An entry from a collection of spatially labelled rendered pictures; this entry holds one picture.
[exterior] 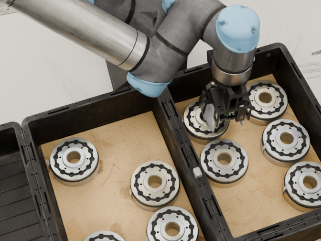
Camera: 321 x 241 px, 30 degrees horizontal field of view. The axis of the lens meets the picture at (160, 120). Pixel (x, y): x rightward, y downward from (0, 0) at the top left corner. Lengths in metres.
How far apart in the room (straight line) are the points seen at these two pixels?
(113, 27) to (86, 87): 0.52
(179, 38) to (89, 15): 0.17
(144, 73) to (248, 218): 0.38
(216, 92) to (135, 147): 0.23
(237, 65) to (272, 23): 0.64
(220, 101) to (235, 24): 0.22
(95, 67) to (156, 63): 0.52
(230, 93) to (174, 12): 0.18
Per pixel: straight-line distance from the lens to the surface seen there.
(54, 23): 1.04
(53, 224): 1.15
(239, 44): 1.03
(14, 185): 1.31
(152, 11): 1.41
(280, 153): 1.30
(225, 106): 1.18
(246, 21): 1.04
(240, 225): 1.25
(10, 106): 1.57
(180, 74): 1.29
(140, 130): 1.34
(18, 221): 1.28
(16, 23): 1.73
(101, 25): 1.05
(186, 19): 1.09
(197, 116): 1.31
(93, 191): 1.28
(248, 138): 1.34
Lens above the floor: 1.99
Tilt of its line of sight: 60 degrees down
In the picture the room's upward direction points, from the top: straight up
